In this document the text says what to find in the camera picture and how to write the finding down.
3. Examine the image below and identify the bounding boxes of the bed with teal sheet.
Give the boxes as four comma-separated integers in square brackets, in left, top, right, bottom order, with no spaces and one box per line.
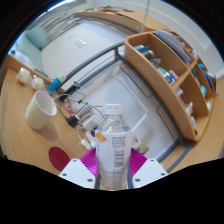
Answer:
[9,31,46,73]

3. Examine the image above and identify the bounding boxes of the black cube charger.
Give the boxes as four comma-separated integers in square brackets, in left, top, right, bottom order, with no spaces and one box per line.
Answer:
[67,114,79,128]

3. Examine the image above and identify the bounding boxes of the wrapped yellow bun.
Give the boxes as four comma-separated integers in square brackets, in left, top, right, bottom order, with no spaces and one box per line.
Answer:
[15,67,32,84]
[30,74,45,91]

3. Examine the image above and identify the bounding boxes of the wooden shelf unit with items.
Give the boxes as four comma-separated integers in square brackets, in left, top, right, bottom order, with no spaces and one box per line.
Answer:
[124,29,218,142]

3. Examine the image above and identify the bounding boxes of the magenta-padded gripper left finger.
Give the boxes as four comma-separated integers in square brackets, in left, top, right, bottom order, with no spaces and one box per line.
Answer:
[58,147,101,190]

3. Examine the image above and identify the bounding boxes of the blue tube white cap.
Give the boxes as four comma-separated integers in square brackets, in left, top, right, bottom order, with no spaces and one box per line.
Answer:
[48,73,68,94]

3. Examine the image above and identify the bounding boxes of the long wooden wall shelf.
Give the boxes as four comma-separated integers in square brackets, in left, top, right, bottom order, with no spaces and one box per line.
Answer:
[74,4,171,33]

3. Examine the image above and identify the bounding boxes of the teal pillow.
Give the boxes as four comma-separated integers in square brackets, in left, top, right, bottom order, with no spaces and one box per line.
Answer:
[25,24,48,49]

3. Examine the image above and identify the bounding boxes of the white wall light switch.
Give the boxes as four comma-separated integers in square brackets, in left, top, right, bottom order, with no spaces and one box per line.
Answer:
[74,38,87,48]

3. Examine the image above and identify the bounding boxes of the flat round red coaster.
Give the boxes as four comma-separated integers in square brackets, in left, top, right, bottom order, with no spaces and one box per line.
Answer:
[48,146,72,169]

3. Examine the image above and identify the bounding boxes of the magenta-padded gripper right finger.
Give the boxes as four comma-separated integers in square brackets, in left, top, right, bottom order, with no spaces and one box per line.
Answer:
[126,147,169,190]

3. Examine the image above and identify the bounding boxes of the black electric shaver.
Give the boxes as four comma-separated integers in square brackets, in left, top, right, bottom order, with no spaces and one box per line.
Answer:
[64,81,82,96]

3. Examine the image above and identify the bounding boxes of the cream white cup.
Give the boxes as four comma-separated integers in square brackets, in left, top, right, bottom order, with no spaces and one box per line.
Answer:
[25,89,58,131]

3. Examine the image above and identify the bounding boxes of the clear plastic water bottle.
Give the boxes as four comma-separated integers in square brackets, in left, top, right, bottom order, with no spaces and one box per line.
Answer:
[94,103,134,191]

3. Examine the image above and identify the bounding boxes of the grey metal desk frame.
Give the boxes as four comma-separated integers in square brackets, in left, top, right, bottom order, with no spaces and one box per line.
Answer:
[61,39,196,174]

